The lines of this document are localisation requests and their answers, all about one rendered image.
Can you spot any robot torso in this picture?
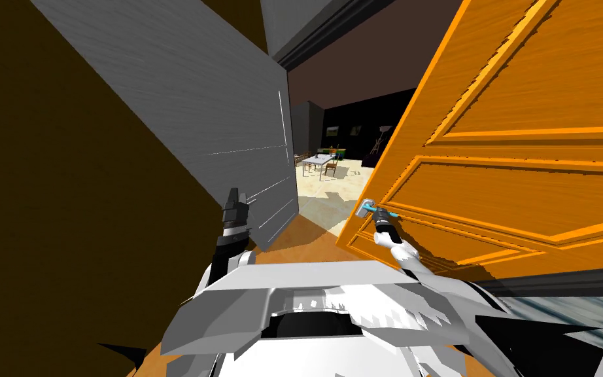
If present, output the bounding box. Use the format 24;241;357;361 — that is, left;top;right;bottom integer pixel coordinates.
160;260;493;377

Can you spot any tripod floor lamp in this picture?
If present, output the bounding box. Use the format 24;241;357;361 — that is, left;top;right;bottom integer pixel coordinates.
368;125;392;156

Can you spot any orange panelled door leaf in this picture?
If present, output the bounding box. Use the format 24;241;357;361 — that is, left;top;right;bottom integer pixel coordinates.
335;0;603;281

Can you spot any white dining table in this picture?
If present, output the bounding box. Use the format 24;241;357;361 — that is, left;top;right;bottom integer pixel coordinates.
301;153;337;182

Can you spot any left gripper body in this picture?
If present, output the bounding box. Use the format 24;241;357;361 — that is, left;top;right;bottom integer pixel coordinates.
220;202;252;234

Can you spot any silver and cyan door handle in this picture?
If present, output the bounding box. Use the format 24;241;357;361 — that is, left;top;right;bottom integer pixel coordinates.
354;198;402;220

